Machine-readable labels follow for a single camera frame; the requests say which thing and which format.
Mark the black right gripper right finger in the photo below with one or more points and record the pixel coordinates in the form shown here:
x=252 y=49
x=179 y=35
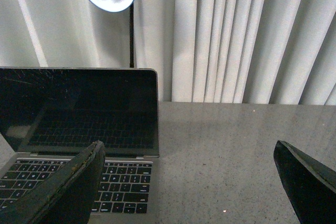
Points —
x=309 y=184

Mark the white curtain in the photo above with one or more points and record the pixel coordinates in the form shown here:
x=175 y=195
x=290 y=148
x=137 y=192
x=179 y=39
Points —
x=229 y=51

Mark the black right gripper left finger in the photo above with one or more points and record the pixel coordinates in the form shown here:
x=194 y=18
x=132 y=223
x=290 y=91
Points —
x=67 y=196

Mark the grey laptop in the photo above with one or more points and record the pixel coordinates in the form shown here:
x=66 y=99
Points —
x=49 y=115

